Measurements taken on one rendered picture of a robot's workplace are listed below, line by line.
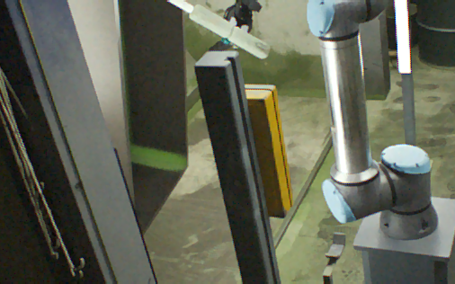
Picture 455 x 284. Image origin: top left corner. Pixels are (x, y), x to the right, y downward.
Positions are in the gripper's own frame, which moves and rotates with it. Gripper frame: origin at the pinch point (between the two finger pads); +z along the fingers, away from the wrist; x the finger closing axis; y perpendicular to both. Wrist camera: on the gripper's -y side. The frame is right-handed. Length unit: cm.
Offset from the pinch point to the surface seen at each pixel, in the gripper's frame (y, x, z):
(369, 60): 121, -147, -102
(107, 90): 24.7, 27.2, 28.2
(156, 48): 66, 4, -12
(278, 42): 165, -103, -103
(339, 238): -74, -9, 67
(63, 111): -46, 52, 60
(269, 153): -91, 25, 63
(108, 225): -31, 28, 78
